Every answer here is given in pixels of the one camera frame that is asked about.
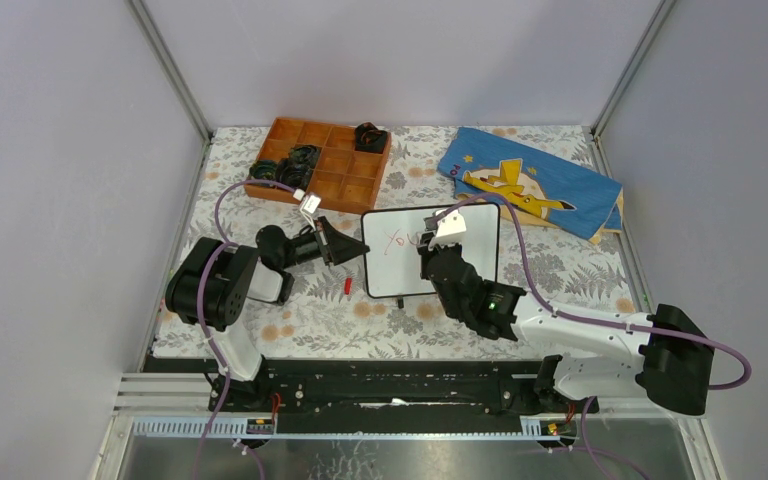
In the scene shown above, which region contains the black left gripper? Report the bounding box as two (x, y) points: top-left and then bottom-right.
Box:
(279, 215), (369, 271)

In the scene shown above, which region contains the white whiteboard black frame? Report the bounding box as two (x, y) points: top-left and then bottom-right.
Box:
(361, 203), (500, 299)

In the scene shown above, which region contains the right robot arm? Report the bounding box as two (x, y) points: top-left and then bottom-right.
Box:
(417, 245), (714, 416)

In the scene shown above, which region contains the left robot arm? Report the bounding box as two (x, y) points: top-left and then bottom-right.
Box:
(164, 217), (370, 411)

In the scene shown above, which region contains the wooden compartment tray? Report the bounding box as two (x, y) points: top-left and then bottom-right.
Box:
(244, 117), (392, 214)

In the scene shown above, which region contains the blue pikachu cloth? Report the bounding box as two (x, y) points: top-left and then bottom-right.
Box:
(437, 127), (624, 243)

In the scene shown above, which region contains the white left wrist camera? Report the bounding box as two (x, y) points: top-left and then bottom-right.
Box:
(292, 189), (321, 228)

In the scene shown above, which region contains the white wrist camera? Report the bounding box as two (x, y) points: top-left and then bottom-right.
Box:
(422, 209), (467, 250)
(292, 189), (321, 228)

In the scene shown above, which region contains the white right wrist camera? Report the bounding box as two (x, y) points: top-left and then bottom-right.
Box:
(422, 209), (467, 250)

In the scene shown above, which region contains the black cable coil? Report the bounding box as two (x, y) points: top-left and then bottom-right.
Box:
(289, 144), (322, 171)
(354, 122), (389, 155)
(248, 160), (281, 183)
(275, 160), (312, 195)

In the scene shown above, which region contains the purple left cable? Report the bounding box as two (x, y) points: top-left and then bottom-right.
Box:
(188, 178), (306, 480)

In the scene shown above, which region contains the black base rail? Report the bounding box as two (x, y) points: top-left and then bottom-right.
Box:
(145, 357), (664, 439)

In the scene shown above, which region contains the aluminium frame post right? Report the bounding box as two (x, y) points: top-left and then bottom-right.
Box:
(590, 0), (678, 139)

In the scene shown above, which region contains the aluminium frame post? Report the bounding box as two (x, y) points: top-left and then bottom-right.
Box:
(590, 0), (678, 139)
(125, 0), (212, 142)

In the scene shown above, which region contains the aluminium frame post left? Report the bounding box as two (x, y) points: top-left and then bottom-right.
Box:
(125, 0), (212, 142)

